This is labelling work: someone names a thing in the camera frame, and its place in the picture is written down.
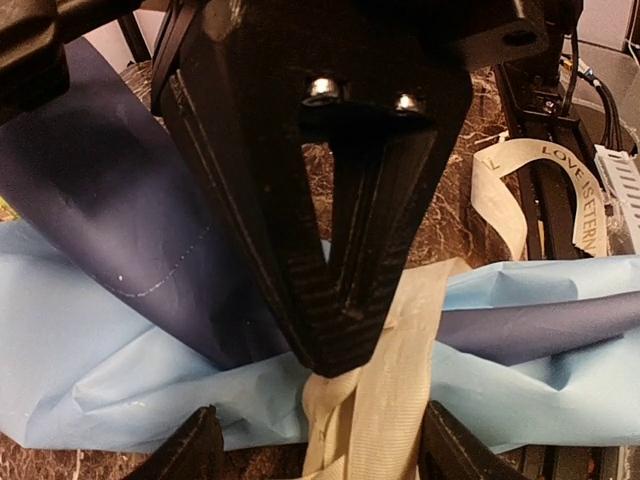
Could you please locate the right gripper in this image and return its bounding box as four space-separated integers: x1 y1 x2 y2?
151 1 549 144

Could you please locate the blue wrapping paper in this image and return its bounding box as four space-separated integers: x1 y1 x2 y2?
1 39 639 453

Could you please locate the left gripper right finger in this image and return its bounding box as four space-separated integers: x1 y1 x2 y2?
418 401 520 480

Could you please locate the white cable duct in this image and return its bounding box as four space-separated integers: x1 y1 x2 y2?
595 145 639 233

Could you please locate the beige ribbon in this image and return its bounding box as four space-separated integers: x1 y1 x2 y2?
302 139 608 479

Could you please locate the black front rail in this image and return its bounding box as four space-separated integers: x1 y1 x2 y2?
492 59 640 261

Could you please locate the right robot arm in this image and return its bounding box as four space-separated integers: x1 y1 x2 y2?
1 1 549 377

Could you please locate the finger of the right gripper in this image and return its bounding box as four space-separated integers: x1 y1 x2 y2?
329 119 440 360
160 69 370 378

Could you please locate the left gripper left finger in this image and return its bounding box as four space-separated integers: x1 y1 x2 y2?
125 405 224 480

